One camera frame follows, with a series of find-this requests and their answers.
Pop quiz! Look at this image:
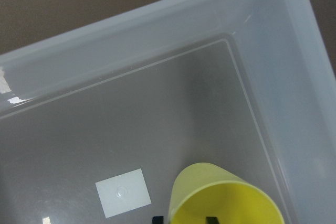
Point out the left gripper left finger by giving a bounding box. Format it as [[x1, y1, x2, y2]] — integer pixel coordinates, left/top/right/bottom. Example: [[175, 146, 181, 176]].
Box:
[[152, 216, 164, 224]]

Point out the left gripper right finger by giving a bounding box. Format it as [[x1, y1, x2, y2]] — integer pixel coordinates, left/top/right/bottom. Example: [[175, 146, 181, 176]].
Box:
[[205, 216, 218, 224]]

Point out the clear plastic box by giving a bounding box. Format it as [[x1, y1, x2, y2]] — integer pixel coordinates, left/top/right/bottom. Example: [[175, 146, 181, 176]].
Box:
[[1, 0, 335, 223]]

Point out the yellow plastic cup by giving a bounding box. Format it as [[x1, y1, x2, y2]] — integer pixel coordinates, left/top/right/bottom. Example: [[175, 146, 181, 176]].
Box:
[[168, 163, 284, 223]]

